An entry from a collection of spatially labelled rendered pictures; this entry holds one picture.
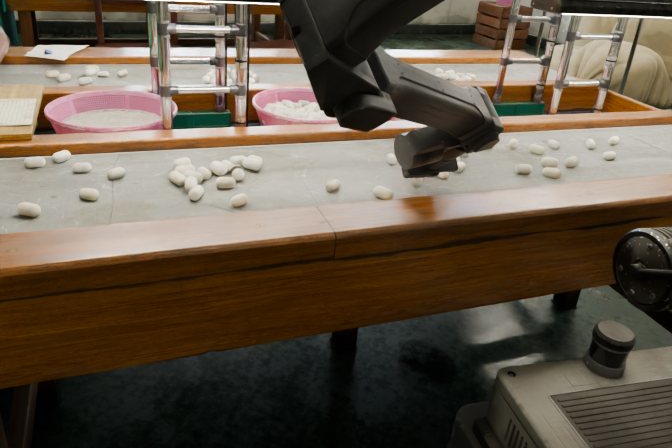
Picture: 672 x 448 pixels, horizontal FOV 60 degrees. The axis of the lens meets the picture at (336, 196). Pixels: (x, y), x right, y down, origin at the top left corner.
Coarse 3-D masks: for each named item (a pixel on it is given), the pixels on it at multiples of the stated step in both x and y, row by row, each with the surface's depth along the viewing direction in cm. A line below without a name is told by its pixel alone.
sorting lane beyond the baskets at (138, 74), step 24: (0, 72) 152; (24, 72) 154; (72, 72) 157; (96, 72) 159; (144, 72) 163; (192, 72) 168; (264, 72) 174; (288, 72) 177; (432, 72) 193; (456, 72) 196; (480, 72) 199; (528, 72) 205; (552, 72) 208
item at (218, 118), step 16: (224, 16) 136; (224, 48) 139; (176, 64) 137; (192, 64) 139; (208, 64) 140; (224, 64) 141; (224, 80) 143; (224, 96) 144; (192, 112) 144; (208, 112) 145; (224, 112) 146; (176, 128) 143; (192, 128) 144
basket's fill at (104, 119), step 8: (88, 112) 132; (96, 112) 132; (104, 112) 132; (112, 112) 132; (120, 112) 133; (128, 112) 134; (136, 112) 136; (144, 112) 135; (72, 120) 128; (80, 120) 126; (88, 120) 128; (96, 120) 127; (104, 120) 129; (112, 120) 128; (120, 120) 128; (128, 120) 128; (136, 120) 128; (144, 120) 129; (152, 120) 130
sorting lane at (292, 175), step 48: (288, 144) 122; (336, 144) 125; (384, 144) 127; (528, 144) 135; (576, 144) 138; (624, 144) 141; (0, 192) 93; (48, 192) 94; (144, 192) 97; (240, 192) 100; (288, 192) 102; (336, 192) 103; (432, 192) 107
